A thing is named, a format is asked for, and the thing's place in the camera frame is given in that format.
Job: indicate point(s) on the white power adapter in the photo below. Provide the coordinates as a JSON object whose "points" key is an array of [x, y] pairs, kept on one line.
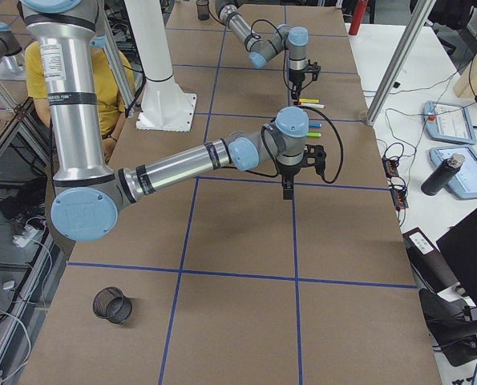
{"points": [[28, 234]]}

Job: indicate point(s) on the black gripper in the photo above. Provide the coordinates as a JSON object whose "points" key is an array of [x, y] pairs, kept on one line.
{"points": [[289, 172], [297, 77]]}

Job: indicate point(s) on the orange circuit board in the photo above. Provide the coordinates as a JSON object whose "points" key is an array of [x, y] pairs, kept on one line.
{"points": [[399, 198], [390, 167]]}

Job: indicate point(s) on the red bottle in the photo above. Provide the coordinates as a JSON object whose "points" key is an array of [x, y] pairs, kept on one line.
{"points": [[358, 15]]}

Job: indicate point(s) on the yellow highlighter pen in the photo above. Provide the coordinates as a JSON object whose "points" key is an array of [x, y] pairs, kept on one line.
{"points": [[306, 100]]}

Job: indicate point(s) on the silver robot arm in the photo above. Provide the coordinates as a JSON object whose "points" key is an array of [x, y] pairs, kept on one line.
{"points": [[89, 194], [292, 39]]}

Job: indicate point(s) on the lower teach pendant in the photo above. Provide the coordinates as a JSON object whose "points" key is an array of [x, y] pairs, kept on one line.
{"points": [[464, 184]]}

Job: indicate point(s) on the upper teach pendant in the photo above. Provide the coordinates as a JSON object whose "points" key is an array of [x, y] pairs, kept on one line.
{"points": [[448, 122]]}

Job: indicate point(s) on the black drink bottle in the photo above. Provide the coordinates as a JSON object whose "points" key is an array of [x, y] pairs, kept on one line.
{"points": [[439, 178]]}

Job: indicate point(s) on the aluminium frame post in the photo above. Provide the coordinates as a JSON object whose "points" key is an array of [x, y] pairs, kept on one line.
{"points": [[406, 42]]}

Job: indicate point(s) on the person in yellow shirt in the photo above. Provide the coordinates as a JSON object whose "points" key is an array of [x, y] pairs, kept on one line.
{"points": [[74, 91]]}

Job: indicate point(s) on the black white box device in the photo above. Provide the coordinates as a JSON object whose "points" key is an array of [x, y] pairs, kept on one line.
{"points": [[428, 261]]}

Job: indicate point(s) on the white pedestal column base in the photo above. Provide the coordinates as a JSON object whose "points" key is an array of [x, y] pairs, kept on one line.
{"points": [[164, 105]]}

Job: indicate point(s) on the black monitor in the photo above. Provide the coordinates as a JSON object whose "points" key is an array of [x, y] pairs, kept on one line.
{"points": [[458, 246]]}

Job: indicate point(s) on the black mesh pen cup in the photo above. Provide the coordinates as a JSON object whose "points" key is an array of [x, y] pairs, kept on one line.
{"points": [[202, 8]]}

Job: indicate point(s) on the teach pendant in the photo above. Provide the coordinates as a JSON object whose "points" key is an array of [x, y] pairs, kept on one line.
{"points": [[464, 184], [448, 122]]}

